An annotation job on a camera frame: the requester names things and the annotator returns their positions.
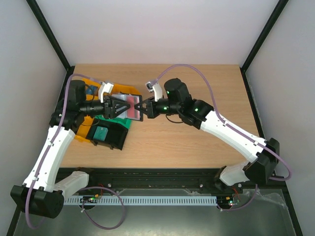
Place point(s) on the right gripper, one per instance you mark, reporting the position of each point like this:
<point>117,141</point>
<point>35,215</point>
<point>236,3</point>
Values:
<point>150,108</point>

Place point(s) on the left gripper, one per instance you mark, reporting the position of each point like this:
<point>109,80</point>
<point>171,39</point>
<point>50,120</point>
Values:
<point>110,104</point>

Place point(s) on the plain red card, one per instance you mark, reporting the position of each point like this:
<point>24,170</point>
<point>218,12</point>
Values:
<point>132,112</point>

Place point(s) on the black leather card holder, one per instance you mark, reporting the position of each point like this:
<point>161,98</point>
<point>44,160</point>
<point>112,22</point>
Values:
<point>124,96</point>

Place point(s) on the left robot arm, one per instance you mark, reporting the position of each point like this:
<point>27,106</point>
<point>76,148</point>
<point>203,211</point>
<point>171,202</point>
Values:
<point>40,194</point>

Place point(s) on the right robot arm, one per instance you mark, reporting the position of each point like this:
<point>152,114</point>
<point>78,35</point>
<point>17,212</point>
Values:
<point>258,152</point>

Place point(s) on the blue VIP card stack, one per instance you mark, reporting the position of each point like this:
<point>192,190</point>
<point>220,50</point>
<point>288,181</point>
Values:
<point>91,90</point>

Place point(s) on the teal card stack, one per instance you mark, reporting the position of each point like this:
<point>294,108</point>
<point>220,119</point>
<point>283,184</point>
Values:
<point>100,133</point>

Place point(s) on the yellow bin far right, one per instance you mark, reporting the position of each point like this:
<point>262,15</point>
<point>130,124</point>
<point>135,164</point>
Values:
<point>118,88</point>

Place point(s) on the yellow bin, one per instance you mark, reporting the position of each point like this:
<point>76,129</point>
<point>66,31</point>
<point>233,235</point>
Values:
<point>83,130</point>
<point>118,88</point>
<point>92,82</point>

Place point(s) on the green bin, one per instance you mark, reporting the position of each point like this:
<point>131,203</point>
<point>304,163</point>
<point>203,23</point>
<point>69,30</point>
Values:
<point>122,121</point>

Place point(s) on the black bin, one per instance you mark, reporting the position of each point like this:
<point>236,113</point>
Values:
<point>115,138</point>

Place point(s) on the yellow bin far left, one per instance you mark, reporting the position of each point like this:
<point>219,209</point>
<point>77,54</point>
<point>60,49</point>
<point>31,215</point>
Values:
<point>92,82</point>

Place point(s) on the yellow bin near left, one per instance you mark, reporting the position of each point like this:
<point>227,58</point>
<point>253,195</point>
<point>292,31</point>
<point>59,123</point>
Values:
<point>83,130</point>

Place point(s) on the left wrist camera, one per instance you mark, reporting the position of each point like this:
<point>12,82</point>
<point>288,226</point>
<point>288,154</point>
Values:
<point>105,88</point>

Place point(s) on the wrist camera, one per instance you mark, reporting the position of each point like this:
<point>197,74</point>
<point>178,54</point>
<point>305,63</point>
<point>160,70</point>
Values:
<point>156,89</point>
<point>105,88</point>

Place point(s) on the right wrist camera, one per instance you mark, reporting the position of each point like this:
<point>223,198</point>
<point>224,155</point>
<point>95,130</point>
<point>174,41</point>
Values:
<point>156,89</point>

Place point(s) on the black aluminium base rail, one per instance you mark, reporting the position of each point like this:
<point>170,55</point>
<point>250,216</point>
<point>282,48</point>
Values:
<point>202,180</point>

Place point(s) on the white slotted cable duct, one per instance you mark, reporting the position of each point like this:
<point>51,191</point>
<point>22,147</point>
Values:
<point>154,201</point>

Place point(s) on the left black frame post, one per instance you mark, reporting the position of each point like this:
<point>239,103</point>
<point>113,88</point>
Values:
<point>37,12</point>

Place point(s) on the black frame post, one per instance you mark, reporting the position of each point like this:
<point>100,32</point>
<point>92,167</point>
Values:
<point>37,12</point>
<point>278,9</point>

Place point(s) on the right black frame post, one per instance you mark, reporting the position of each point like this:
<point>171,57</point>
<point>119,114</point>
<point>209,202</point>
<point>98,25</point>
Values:
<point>278,9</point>

